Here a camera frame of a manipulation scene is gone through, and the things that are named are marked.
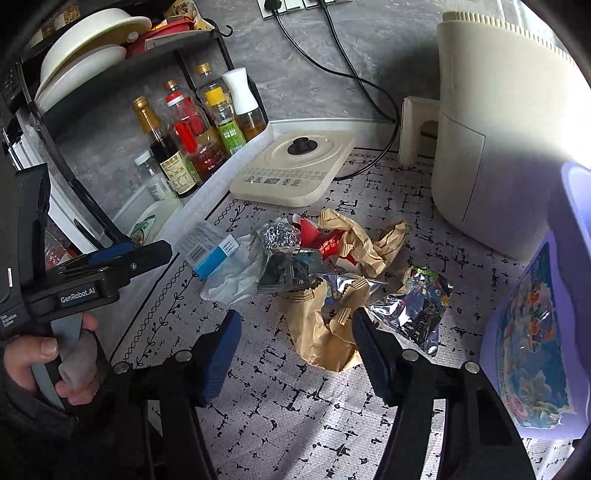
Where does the white air fryer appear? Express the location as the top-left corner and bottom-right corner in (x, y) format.
(429, 10), (591, 265)

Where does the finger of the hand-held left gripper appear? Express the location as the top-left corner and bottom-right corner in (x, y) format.
(46, 239), (173, 289)

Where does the white crumpled plastic bag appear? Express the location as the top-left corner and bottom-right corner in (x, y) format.
(200, 233), (269, 305)

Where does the person's left forearm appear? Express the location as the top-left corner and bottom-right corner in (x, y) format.
(0, 364), (139, 480)

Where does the green sachet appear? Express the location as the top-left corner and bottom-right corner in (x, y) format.
(129, 217), (158, 246)

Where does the red plastic container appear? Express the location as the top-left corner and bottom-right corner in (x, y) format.
(124, 16), (195, 58)

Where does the patterned grey tablecloth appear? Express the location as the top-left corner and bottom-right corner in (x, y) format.
(108, 145), (591, 480)

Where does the white wall outlet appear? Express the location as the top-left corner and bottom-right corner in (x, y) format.
(256, 0), (352, 22)

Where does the crumpled foil ball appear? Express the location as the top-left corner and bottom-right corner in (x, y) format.
(262, 219), (304, 253)

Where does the black metal shelf rack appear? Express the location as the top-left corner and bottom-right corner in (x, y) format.
(14, 0), (236, 259)

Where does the small clear jar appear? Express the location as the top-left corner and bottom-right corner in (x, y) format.
(134, 150), (172, 202)

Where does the red plastic packet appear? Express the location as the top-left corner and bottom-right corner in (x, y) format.
(44, 226), (80, 274)

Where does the gold cap clear bottle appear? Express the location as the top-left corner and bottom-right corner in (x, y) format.
(194, 62), (223, 108)

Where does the blue and white box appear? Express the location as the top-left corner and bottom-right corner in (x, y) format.
(178, 220), (241, 280)

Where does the colourful printed foil packet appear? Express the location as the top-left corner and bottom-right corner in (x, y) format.
(369, 265), (455, 359)

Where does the person's left hand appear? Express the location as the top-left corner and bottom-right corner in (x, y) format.
(0, 314), (100, 409)

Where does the dark soy sauce bottle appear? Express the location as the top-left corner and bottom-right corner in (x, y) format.
(131, 95), (200, 199)

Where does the yellow cap green label bottle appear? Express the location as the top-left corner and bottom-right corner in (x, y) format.
(203, 88), (249, 158)

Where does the silver snack packet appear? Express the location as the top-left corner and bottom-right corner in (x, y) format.
(256, 247), (327, 294)

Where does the black power cable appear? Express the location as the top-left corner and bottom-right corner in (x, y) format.
(265, 0), (400, 182)
(318, 0), (398, 125)

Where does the cream plastic stand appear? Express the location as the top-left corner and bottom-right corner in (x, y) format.
(398, 96), (442, 165)

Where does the beige food package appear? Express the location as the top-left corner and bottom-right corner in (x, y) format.
(165, 0), (205, 29)

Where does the white plastic tray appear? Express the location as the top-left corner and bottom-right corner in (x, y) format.
(113, 122), (278, 259)

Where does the white top oil dispenser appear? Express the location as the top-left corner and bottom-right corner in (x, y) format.
(222, 67), (269, 142)

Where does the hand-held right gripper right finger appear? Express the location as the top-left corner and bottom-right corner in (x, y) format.
(352, 308), (537, 480)

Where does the cream induction cooker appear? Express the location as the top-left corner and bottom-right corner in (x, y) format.
(229, 130), (356, 208)

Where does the red cap amber bottle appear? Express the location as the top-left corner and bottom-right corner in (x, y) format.
(164, 79), (230, 185)

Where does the brown paper bag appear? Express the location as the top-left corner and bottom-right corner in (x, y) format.
(279, 281), (371, 373)
(318, 208), (411, 278)

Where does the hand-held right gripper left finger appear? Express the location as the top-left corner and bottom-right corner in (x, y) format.
(111, 310), (243, 480)

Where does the purple plastic bin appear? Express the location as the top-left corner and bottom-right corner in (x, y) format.
(480, 161), (591, 442)

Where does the crumpled silver foil wrapper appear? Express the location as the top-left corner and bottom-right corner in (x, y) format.
(318, 272), (389, 324)

